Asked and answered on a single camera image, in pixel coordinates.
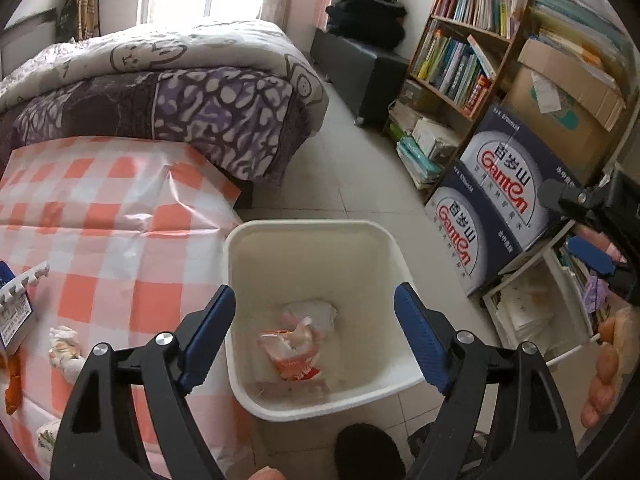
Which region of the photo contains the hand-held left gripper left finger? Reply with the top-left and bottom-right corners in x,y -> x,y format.
50,284 -> 237,480

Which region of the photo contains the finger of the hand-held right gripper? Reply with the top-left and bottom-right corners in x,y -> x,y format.
538,179 -> 608,222
566,236 -> 617,277

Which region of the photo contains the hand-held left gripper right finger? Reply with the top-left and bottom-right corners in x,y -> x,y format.
393,282 -> 581,480

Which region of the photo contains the white plastic trash bin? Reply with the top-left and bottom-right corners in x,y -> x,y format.
222,219 -> 426,422

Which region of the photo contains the white wad orange print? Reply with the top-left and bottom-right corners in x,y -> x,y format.
48,325 -> 85,386

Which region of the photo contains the person's right hand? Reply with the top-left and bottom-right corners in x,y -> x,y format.
581,305 -> 640,429

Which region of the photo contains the purple cloth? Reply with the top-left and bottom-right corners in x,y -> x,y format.
584,275 -> 610,317

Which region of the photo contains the dark blue water carton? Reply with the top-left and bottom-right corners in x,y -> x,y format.
459,104 -> 584,257
424,170 -> 551,299

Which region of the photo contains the white drawer unit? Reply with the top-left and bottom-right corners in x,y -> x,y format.
481,245 -> 609,367

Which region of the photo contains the orange and white crumpled wrapper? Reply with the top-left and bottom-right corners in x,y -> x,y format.
256,321 -> 322,384

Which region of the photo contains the brown cardboard box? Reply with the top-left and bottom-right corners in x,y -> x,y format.
501,37 -> 627,187

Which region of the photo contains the white crumpled tissue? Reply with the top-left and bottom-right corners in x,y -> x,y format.
281,300 -> 340,334

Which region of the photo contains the orange checked tablecloth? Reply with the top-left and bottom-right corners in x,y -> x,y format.
0,135 -> 257,480

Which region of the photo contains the black slipper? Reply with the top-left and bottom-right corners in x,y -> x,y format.
334,422 -> 407,480

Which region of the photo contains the stack of flat books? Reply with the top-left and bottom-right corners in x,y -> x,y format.
386,80 -> 464,192

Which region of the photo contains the row of leaning books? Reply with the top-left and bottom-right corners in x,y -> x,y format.
412,29 -> 497,117

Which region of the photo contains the stack of folders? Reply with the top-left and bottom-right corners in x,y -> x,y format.
529,0 -> 635,92

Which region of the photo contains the wooden bookshelf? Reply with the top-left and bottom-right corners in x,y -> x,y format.
385,0 -> 547,193

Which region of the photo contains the white toothed plastic strip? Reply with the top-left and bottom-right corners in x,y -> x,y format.
0,264 -> 52,307

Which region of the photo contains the white crumpled paper green print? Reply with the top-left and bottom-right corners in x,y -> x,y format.
36,420 -> 59,462

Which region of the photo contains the blue and white small box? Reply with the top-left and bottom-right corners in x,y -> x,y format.
0,260 -> 39,352

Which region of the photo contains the row of upright books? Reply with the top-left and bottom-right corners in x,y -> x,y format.
432,0 -> 529,40

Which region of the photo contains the black cabinet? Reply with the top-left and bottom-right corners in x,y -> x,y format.
309,27 -> 412,127

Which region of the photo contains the purple and white patterned quilt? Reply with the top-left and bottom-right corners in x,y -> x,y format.
0,16 -> 331,197

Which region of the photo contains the pile of dark clothes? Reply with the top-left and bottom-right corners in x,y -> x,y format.
325,0 -> 408,51

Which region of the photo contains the black bag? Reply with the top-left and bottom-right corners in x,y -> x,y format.
54,0 -> 82,42

